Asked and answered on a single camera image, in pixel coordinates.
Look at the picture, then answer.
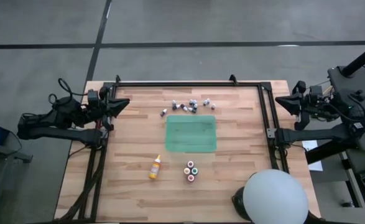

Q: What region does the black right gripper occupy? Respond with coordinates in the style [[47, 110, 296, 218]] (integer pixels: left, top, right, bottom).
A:
[[275, 80, 325, 131]]

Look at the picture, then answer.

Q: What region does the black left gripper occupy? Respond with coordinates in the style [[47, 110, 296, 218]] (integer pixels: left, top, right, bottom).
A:
[[88, 86, 131, 131]]

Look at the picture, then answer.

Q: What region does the white paper sheet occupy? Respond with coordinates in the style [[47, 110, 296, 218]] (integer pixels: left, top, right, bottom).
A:
[[302, 139, 325, 172]]

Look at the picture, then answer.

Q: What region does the translucent teal plastic tray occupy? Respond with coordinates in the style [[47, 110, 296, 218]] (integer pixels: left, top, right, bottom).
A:
[[165, 114, 218, 154]]

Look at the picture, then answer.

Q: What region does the white globe table lamp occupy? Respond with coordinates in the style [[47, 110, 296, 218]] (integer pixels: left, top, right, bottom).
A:
[[231, 169, 310, 224]]

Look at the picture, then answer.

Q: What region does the grey computer stand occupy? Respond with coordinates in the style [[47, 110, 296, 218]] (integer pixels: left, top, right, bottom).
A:
[[0, 141, 34, 224]]

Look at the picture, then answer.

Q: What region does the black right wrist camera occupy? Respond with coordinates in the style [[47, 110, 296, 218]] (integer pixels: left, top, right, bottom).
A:
[[308, 85, 323, 100]]

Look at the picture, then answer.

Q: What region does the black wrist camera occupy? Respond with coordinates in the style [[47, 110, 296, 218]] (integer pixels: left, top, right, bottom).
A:
[[87, 89, 99, 105], [308, 85, 323, 100]]

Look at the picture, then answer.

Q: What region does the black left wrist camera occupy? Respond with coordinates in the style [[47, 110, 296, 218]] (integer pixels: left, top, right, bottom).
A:
[[87, 89, 99, 105]]

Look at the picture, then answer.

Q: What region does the black pole base plate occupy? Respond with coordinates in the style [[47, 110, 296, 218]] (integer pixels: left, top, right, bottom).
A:
[[326, 63, 365, 125]]

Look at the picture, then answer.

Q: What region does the black aluminium rig frame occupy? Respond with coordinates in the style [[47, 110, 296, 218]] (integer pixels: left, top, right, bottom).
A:
[[78, 80, 290, 224]]

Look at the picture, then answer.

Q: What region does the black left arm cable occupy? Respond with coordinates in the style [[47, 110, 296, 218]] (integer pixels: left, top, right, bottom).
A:
[[47, 77, 86, 105]]

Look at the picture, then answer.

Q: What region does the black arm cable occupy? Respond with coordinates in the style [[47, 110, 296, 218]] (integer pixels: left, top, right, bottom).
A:
[[47, 77, 86, 105], [346, 89, 365, 122]]

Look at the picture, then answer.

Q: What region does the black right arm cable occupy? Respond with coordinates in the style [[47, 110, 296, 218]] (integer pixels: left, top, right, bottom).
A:
[[346, 89, 365, 122]]

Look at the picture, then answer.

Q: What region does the black camera pole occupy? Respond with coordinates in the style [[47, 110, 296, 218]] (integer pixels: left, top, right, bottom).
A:
[[340, 39, 365, 78]]

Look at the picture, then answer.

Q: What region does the black cable bundle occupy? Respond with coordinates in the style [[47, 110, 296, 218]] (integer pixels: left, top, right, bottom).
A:
[[56, 146, 107, 223]]

